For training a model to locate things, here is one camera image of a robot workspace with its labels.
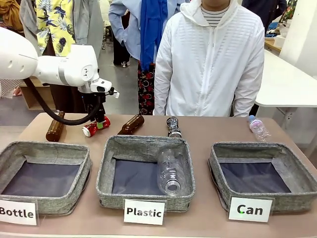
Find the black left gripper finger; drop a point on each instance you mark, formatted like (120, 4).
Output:
(89, 109)
(100, 119)

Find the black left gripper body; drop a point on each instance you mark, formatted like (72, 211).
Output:
(95, 99)

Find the red crushed soda can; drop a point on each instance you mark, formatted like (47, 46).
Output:
(92, 129)

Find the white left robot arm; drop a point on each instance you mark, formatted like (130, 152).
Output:
(17, 59)

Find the person's right forearm white sleeve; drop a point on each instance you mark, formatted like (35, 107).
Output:
(162, 96)

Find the person's left forearm white sleeve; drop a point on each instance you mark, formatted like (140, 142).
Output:
(245, 99)

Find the grey fabric basket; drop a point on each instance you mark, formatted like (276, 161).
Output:
(146, 146)
(57, 198)
(297, 198)

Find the crushed silver black can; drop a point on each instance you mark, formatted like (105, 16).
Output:
(173, 127)

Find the white Can label sign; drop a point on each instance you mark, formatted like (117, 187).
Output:
(250, 209)

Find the brown glass bottle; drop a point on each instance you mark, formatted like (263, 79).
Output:
(131, 124)
(55, 129)

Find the wooden box shelf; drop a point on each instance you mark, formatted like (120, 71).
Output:
(32, 96)

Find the person in light blue shirt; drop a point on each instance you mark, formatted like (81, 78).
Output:
(128, 32)

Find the person in yellow floral shirt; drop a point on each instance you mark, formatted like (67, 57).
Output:
(57, 24)

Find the blue scarf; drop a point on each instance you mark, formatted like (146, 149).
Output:
(151, 32)

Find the large clear plastic bottle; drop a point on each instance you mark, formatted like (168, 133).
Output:
(173, 171)

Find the white Plastic label sign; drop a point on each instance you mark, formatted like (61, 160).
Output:
(144, 212)

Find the person in white jacket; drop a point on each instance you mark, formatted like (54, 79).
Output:
(208, 69)

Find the person in mustard clothes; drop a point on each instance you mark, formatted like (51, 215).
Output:
(10, 12)

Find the white Bottle label sign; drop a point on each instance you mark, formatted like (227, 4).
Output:
(17, 212)

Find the small blue-capped plastic bottle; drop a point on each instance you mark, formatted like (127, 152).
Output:
(258, 129)

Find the wooden desk with clutter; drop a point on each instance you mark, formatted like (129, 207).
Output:
(273, 44)

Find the white side table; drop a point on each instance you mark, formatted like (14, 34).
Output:
(284, 84)

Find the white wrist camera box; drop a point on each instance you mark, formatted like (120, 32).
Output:
(102, 86)

